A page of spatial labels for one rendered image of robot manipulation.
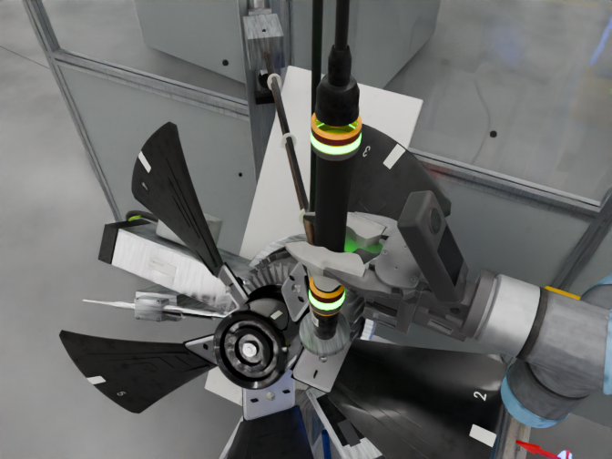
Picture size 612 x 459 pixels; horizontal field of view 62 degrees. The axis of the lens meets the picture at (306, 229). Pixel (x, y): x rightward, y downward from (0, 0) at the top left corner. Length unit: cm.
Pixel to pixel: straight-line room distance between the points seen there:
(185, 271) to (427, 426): 50
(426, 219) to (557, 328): 16
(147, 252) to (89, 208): 180
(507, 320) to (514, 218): 93
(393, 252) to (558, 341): 17
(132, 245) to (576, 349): 78
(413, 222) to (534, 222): 100
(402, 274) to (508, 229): 97
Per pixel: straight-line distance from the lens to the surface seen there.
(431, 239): 48
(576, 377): 56
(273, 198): 101
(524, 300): 53
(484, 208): 144
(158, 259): 101
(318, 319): 67
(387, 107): 95
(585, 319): 55
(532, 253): 153
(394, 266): 53
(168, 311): 97
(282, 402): 87
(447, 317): 57
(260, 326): 75
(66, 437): 218
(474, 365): 80
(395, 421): 77
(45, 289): 256
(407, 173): 69
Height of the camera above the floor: 190
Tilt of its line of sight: 50 degrees down
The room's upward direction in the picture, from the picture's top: straight up
